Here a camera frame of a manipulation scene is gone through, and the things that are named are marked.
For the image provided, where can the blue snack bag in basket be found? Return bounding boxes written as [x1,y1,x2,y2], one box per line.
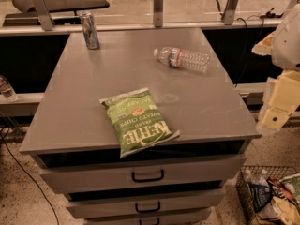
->
[249,184,273,212]

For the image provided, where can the water bottle in basket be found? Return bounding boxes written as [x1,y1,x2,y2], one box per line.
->
[243,169,269,187]

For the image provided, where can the water bottle on left ledge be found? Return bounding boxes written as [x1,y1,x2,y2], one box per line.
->
[0,75,18,102]

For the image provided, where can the metal bracket post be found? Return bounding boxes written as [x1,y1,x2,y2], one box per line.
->
[153,0,164,27]
[32,0,54,31]
[221,0,239,25]

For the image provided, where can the middle metal bracket post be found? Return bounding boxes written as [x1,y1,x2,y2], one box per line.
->
[153,0,164,27]

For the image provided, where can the clear plastic water bottle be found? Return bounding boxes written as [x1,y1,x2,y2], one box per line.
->
[153,46,210,74]

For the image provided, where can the green jalapeno chip bag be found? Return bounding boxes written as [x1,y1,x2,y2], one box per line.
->
[99,88,180,158]

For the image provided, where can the black floor cable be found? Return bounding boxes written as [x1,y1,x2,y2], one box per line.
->
[0,131,60,225]

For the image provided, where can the left metal bracket post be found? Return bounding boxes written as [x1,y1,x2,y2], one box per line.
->
[32,0,54,31]

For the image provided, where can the grey drawer cabinet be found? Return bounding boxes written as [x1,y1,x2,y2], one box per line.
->
[21,28,257,225]

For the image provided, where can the wire basket of snacks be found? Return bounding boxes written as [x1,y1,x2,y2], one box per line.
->
[236,165,300,225]

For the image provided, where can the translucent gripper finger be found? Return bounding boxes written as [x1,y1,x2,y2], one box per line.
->
[256,105,276,136]

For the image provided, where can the grey drawer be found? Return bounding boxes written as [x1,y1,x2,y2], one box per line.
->
[83,207,211,225]
[67,188,225,219]
[40,154,246,194]

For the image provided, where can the right metal bracket post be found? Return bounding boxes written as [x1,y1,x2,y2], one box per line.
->
[221,0,239,25]

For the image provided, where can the bottom grey drawer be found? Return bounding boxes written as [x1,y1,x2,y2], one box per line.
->
[83,207,211,225]

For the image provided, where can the top grey drawer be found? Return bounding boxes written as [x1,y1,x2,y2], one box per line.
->
[40,154,246,194]

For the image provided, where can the silver redbull can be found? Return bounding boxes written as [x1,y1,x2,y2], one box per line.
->
[80,12,100,50]

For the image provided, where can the middle grey drawer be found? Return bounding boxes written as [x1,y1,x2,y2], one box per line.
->
[67,188,225,219]

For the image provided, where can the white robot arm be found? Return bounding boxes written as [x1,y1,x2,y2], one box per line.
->
[252,4,300,136]

